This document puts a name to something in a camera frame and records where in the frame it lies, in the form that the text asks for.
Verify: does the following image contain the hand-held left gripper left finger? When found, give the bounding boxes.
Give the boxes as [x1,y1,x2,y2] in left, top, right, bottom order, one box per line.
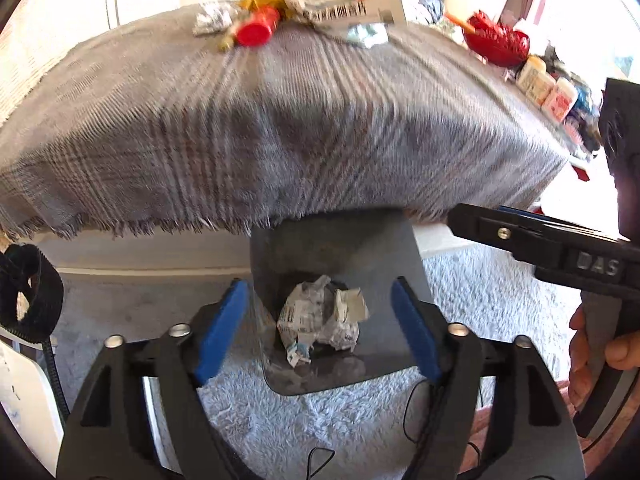
[56,279,251,480]

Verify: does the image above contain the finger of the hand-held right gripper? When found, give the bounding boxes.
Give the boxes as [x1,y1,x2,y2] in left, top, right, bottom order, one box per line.
[447,203,622,264]
[497,205,621,242]

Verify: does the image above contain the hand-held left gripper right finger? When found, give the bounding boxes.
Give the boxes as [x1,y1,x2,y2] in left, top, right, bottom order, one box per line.
[391,276,586,480]

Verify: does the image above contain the torn white paper wad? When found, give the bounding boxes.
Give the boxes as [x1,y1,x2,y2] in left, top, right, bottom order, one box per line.
[320,287,371,353]

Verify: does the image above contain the printed paper wad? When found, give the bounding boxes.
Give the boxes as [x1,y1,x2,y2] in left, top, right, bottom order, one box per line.
[276,275,333,367]

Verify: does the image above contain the dark trash bin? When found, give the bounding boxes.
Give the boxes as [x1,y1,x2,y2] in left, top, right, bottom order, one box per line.
[249,208,433,397]

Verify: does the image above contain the person's right hand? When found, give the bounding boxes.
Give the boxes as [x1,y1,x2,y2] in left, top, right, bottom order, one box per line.
[569,304,640,411]

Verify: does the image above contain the pink hair brush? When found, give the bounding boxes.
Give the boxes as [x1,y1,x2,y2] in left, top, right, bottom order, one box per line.
[562,115,584,144]

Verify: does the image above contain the white bottle pink label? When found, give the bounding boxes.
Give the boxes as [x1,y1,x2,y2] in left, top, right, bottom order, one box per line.
[542,77,578,123]

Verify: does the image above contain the blue snack bag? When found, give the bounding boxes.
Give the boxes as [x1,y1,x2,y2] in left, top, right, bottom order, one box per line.
[575,82,599,121]

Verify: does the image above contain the grey shaggy rug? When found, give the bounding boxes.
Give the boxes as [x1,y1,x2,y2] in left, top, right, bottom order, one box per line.
[50,245,583,480]

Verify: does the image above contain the white bottle yellow lid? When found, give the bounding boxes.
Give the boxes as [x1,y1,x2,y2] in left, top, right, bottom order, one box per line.
[515,56,548,95]

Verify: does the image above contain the red plastic basket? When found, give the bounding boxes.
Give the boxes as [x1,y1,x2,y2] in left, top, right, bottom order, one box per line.
[462,10,531,67]

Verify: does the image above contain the white board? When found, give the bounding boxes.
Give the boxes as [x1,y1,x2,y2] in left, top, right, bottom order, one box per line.
[0,342,68,476]

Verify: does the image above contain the brown plaid blanket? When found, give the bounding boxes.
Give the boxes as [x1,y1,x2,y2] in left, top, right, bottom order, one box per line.
[0,2,571,241]

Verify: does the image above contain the pale blue crumpled wrapper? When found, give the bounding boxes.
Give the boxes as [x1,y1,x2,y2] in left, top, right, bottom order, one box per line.
[345,22,390,50]

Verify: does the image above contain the white barcode courier bag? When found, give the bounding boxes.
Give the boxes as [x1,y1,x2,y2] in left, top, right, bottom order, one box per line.
[282,0,408,26]

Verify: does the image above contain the red plastic cup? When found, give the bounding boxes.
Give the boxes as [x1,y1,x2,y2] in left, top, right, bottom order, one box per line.
[235,7,280,47]

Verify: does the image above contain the crumpled silver wrapper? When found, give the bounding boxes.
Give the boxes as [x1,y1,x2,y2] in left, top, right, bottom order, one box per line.
[192,2,236,37]

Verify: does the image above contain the thin black cable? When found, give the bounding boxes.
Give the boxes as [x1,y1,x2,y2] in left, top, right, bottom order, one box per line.
[306,379,483,480]

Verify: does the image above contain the black strap loop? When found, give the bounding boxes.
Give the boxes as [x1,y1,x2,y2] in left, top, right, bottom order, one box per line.
[0,245,71,423]

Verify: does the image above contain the orange handled tool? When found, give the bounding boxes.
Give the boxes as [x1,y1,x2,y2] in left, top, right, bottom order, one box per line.
[445,11,476,32]

